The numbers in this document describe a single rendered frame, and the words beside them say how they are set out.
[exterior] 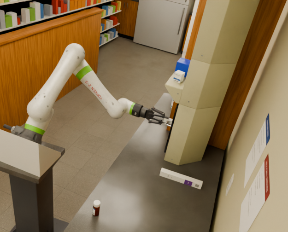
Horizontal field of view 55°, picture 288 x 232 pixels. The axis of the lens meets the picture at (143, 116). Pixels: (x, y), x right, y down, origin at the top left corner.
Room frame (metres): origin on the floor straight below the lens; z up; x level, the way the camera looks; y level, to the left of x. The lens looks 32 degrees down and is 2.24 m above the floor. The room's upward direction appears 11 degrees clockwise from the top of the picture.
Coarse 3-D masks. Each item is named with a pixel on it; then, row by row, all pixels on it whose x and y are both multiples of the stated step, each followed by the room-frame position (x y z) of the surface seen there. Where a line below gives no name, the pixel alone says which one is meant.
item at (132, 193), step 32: (160, 128) 1.92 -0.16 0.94; (128, 160) 1.46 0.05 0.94; (160, 160) 1.52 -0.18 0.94; (96, 192) 1.13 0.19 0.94; (128, 192) 1.17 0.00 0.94; (160, 192) 1.22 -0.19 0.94; (192, 192) 1.28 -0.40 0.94; (96, 224) 0.92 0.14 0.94; (128, 224) 0.96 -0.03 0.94; (160, 224) 1.00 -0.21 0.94; (192, 224) 1.04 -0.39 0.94
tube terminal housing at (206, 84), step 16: (192, 64) 1.53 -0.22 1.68; (208, 64) 1.51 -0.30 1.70; (224, 64) 1.56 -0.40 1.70; (192, 80) 1.52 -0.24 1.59; (208, 80) 1.52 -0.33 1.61; (224, 80) 1.58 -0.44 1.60; (192, 96) 1.52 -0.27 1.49; (208, 96) 1.54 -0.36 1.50; (224, 96) 1.61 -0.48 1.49; (176, 112) 1.53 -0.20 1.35; (192, 112) 1.51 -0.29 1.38; (208, 112) 1.56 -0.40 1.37; (176, 128) 1.53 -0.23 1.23; (192, 128) 1.52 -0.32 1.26; (208, 128) 1.59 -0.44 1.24; (176, 144) 1.52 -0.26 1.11; (192, 144) 1.54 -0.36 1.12; (176, 160) 1.51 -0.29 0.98; (192, 160) 1.56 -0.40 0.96
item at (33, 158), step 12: (0, 132) 1.22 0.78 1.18; (0, 144) 1.22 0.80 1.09; (12, 144) 1.20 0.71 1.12; (24, 144) 1.18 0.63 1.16; (36, 144) 1.16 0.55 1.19; (0, 156) 1.22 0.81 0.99; (12, 156) 1.20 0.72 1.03; (24, 156) 1.18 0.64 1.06; (36, 156) 1.16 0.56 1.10; (48, 156) 1.25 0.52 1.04; (24, 168) 1.18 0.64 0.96; (36, 168) 1.16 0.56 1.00
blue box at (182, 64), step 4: (180, 60) 1.78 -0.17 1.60; (184, 60) 1.79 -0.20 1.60; (188, 60) 1.81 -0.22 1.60; (176, 64) 1.74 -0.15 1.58; (180, 64) 1.74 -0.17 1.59; (184, 64) 1.73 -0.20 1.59; (188, 64) 1.73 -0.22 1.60; (176, 68) 1.74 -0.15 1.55; (180, 68) 1.74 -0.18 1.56; (184, 68) 1.73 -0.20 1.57; (184, 76) 1.73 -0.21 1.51
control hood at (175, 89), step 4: (172, 76) 1.70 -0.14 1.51; (168, 80) 1.63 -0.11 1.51; (172, 80) 1.64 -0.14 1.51; (184, 80) 1.68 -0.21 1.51; (168, 84) 1.57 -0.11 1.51; (172, 84) 1.58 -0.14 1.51; (176, 84) 1.59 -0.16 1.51; (180, 84) 1.60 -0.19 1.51; (168, 88) 1.55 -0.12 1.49; (172, 88) 1.55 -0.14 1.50; (176, 88) 1.54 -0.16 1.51; (180, 88) 1.54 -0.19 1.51; (172, 92) 1.55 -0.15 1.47; (176, 92) 1.54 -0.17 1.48; (180, 92) 1.54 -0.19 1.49; (172, 96) 1.55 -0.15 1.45; (176, 96) 1.54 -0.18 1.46; (180, 96) 1.53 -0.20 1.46; (176, 100) 1.54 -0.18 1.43
